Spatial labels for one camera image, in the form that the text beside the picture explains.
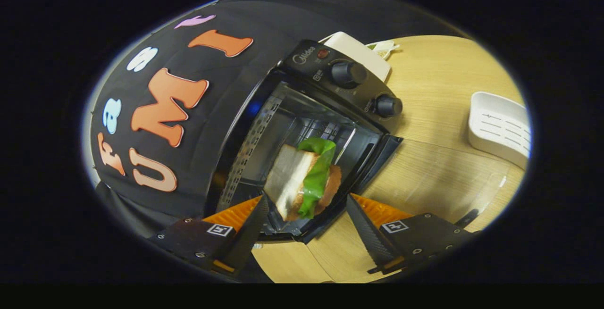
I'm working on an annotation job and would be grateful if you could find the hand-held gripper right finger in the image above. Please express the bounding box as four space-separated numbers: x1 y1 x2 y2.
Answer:
346 194 478 276

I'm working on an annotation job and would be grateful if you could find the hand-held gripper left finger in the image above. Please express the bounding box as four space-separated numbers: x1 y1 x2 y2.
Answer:
149 193 270 278

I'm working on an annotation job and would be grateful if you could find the lettuce sandwich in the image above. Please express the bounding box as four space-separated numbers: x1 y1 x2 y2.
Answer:
263 137 342 222

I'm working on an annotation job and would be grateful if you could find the black toaster oven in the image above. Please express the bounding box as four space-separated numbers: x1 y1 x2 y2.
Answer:
205 39 404 244

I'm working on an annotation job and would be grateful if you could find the white pop-up toaster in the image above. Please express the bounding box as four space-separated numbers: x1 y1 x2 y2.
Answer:
325 31 392 83

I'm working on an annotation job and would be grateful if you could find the white rectangular tray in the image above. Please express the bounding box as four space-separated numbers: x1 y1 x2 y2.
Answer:
468 91 532 171

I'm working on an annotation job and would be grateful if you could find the divided white bean dish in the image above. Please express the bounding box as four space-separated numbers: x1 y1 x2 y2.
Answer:
367 40 401 61

